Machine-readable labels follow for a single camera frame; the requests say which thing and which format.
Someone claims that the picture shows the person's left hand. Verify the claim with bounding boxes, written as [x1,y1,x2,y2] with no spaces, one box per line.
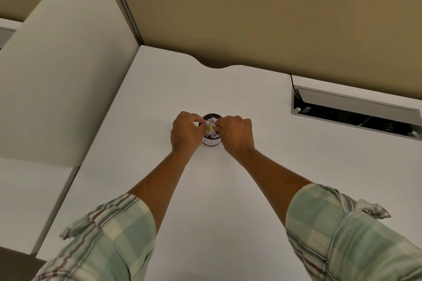
[170,111,207,155]

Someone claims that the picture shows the person's right hand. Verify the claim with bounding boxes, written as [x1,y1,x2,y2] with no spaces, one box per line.
[215,115,256,160]

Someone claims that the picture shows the white paper cup black inside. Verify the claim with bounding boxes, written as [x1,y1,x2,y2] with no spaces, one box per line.
[201,113,223,147]

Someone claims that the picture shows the person's left forearm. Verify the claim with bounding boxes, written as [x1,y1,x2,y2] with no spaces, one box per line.
[127,148,196,234]

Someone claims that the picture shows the person's right forearm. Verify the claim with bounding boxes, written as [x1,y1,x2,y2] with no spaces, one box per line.
[236,147,314,226]

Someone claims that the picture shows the white side divider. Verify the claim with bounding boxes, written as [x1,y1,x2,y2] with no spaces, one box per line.
[0,0,140,167]

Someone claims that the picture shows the green plaid shirt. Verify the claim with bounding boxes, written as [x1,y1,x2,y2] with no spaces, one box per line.
[32,183,422,281]

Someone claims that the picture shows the black cable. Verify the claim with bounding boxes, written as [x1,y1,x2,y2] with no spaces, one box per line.
[290,74,302,101]

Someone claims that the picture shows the grey desk cable box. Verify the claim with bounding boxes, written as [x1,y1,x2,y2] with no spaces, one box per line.
[0,26,17,50]
[291,85,422,141]

